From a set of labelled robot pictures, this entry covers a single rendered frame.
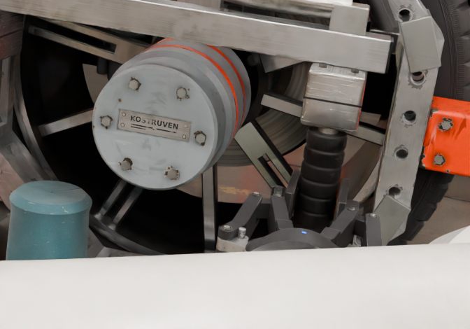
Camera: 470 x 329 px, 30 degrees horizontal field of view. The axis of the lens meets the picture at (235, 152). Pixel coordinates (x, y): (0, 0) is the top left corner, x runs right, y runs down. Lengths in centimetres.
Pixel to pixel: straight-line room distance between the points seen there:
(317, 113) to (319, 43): 6
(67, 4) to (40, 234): 27
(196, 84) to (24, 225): 25
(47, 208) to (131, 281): 75
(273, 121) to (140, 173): 41
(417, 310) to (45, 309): 11
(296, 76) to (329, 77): 49
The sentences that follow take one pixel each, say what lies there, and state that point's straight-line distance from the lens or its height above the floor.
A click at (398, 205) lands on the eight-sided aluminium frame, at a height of 77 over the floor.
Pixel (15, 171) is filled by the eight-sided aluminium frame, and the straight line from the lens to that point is 110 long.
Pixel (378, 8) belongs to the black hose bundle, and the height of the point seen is 100.
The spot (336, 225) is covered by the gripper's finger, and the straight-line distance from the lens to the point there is 71.
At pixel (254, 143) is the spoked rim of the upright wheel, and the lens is 111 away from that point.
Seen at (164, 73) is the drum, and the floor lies 91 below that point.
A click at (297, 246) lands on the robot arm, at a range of 57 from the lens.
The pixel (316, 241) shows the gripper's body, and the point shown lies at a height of 87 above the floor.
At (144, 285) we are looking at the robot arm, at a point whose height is 100.
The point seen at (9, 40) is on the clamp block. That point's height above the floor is 92.
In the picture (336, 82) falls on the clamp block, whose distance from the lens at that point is 75.
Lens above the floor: 110
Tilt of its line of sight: 17 degrees down
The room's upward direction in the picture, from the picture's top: 8 degrees clockwise
